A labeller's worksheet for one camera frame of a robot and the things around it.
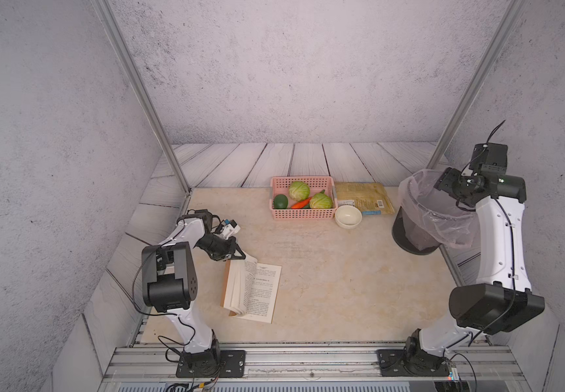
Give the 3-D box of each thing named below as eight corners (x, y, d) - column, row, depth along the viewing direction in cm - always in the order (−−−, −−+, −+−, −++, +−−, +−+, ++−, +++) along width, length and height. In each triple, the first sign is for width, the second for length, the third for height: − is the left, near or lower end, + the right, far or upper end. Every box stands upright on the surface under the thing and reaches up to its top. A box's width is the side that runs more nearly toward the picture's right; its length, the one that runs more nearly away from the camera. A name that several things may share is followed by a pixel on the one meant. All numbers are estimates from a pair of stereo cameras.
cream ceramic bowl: (336, 231, 106) (338, 223, 102) (333, 213, 113) (335, 205, 109) (361, 231, 106) (364, 223, 102) (357, 213, 113) (359, 205, 109)
